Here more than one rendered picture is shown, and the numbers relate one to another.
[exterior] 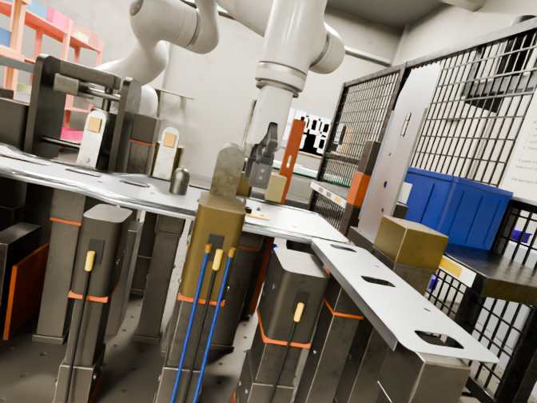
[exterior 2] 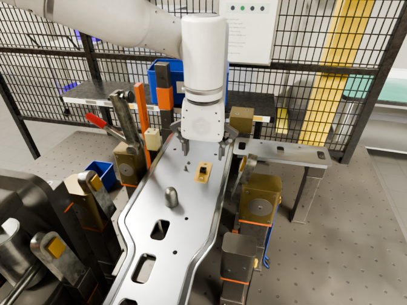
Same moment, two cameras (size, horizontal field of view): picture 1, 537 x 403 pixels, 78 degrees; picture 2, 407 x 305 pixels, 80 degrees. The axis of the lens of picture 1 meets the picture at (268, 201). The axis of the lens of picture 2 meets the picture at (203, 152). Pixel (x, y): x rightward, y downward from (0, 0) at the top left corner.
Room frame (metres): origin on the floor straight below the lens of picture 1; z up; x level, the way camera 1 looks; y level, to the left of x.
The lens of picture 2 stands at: (0.38, 0.50, 1.44)
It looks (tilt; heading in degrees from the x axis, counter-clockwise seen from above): 36 degrees down; 294
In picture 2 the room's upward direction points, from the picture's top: straight up
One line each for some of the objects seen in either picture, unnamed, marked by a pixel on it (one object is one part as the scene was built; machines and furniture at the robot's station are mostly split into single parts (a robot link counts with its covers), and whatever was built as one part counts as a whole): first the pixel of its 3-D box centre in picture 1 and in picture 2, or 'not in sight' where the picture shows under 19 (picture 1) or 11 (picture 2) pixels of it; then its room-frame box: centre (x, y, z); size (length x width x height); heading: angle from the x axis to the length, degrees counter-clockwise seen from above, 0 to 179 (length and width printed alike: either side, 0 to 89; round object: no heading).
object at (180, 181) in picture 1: (179, 184); (171, 197); (0.61, 0.17, 1.02); 0.03 x 0.03 x 0.07
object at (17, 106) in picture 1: (14, 185); not in sight; (0.74, 0.58, 0.89); 0.12 x 0.07 x 0.38; 12
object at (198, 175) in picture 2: (246, 210); (203, 170); (0.59, 0.03, 1.01); 0.08 x 0.04 x 0.01; 102
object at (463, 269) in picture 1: (390, 218); (168, 97); (0.92, -0.34, 1.01); 0.90 x 0.22 x 0.03; 12
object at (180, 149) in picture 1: (157, 217); (95, 234); (0.80, 0.26, 0.88); 0.11 x 0.07 x 0.37; 12
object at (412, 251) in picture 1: (381, 319); (237, 153); (0.56, -0.25, 0.88); 0.08 x 0.08 x 0.36; 12
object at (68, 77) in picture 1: (78, 176); (31, 299); (0.76, 0.44, 0.94); 0.18 x 0.13 x 0.49; 102
